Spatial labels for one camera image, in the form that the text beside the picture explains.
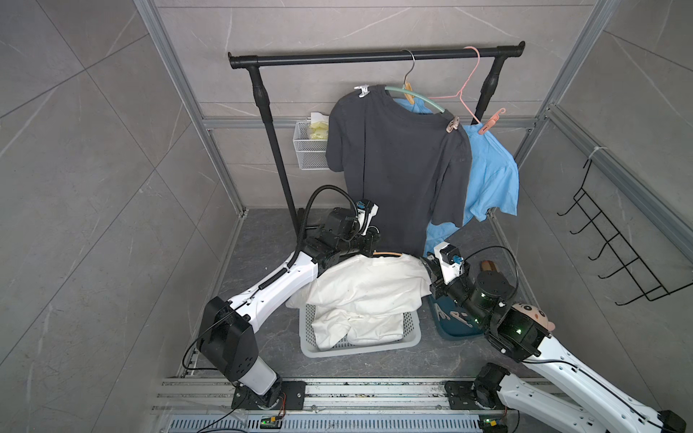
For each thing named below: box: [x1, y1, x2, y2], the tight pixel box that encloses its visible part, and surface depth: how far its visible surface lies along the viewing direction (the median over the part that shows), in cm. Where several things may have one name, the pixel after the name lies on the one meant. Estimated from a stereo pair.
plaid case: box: [480, 259, 500, 273], surface depth 100 cm
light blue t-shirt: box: [394, 97, 434, 114], surface depth 76 cm
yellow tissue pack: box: [310, 111, 330, 140], surface depth 87 cm
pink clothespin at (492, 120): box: [478, 107, 507, 136], surface depth 65 cm
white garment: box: [286, 253, 434, 351], surface depth 82 cm
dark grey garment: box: [325, 86, 473, 257], surface depth 75 cm
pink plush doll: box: [511, 303, 556, 332], surface depth 83 cm
